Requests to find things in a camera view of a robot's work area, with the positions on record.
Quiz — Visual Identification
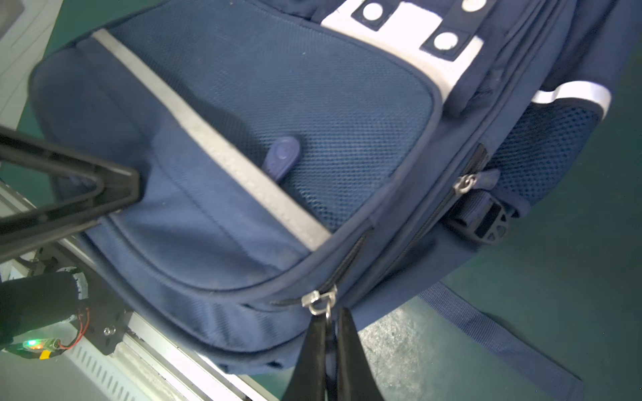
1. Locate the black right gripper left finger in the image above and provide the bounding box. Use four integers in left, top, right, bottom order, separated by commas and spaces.
282, 315, 328, 401

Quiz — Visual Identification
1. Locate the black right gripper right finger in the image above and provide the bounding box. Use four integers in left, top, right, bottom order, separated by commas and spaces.
336, 308, 384, 401

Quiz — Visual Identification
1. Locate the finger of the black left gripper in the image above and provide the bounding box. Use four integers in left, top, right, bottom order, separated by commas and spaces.
1, 127, 140, 261

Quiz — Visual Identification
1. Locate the navy blue student backpack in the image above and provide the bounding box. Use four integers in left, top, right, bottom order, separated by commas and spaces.
28, 1, 641, 400

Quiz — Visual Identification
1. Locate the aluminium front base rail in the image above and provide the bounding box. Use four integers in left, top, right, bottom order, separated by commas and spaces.
0, 179, 277, 401

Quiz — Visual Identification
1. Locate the white slotted cable duct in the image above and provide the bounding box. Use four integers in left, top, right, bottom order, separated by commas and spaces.
63, 339, 167, 401

